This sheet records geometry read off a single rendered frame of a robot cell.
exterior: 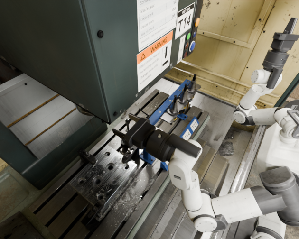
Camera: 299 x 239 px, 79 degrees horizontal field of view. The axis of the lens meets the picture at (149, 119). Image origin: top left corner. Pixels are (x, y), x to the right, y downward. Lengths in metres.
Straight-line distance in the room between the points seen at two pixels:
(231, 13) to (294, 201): 1.06
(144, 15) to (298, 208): 0.70
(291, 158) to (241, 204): 0.25
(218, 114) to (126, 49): 1.34
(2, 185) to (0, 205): 0.15
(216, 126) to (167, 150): 1.08
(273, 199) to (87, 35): 0.69
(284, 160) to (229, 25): 0.91
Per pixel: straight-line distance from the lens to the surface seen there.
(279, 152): 0.85
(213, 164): 1.46
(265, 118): 1.13
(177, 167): 0.54
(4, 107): 1.05
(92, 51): 0.34
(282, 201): 0.76
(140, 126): 0.62
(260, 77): 1.04
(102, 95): 0.39
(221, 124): 1.62
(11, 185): 1.76
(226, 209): 0.75
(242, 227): 1.96
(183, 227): 1.24
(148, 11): 0.42
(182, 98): 1.04
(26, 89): 1.05
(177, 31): 0.57
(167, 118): 0.96
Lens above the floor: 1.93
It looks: 49 degrees down
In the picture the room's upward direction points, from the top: 1 degrees clockwise
